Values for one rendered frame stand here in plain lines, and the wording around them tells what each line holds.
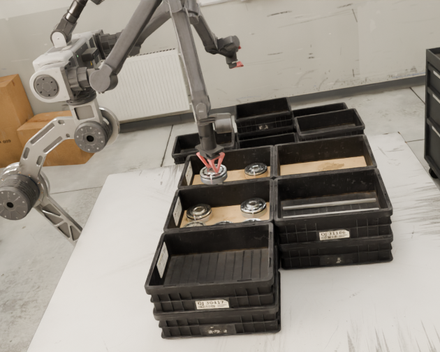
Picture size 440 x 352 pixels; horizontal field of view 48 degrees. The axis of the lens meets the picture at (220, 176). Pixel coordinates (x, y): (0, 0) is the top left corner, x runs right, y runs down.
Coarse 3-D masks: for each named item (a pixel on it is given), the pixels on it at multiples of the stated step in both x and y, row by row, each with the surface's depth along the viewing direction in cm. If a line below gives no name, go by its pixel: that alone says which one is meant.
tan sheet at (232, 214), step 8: (216, 208) 205; (224, 208) 203; (232, 208) 202; (184, 216) 204; (216, 216) 200; (224, 216) 198; (232, 216) 198; (240, 216) 196; (264, 216) 193; (184, 224) 198; (208, 224) 195
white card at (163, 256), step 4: (164, 244) 174; (164, 248) 174; (164, 252) 173; (160, 256) 168; (164, 256) 173; (160, 260) 168; (164, 260) 172; (160, 264) 167; (164, 264) 172; (160, 268) 167; (164, 268) 171; (160, 272) 166; (160, 276) 166
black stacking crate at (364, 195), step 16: (320, 176) 194; (336, 176) 193; (352, 176) 192; (368, 176) 192; (288, 192) 199; (304, 192) 198; (320, 192) 197; (336, 192) 196; (352, 192) 196; (368, 192) 195; (320, 208) 191; (336, 208) 190; (352, 208) 188; (368, 208) 186; (384, 208) 176; (304, 224) 173; (320, 224) 172; (336, 224) 171; (352, 224) 171; (368, 224) 170; (384, 224) 169; (288, 240) 177; (304, 240) 176; (320, 240) 174; (336, 240) 173
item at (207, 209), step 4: (200, 204) 203; (204, 204) 203; (192, 208) 202; (204, 208) 200; (208, 208) 200; (188, 212) 200; (192, 212) 199; (204, 212) 197; (208, 212) 197; (188, 216) 197; (192, 216) 197; (196, 216) 197; (200, 216) 196; (204, 216) 196
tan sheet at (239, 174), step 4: (268, 168) 226; (228, 172) 230; (232, 172) 229; (236, 172) 229; (240, 172) 228; (268, 172) 223; (196, 176) 232; (228, 176) 226; (232, 176) 226; (236, 176) 225; (240, 176) 224; (244, 176) 224; (268, 176) 220; (196, 180) 228; (200, 180) 228; (228, 180) 223; (232, 180) 222; (192, 184) 226
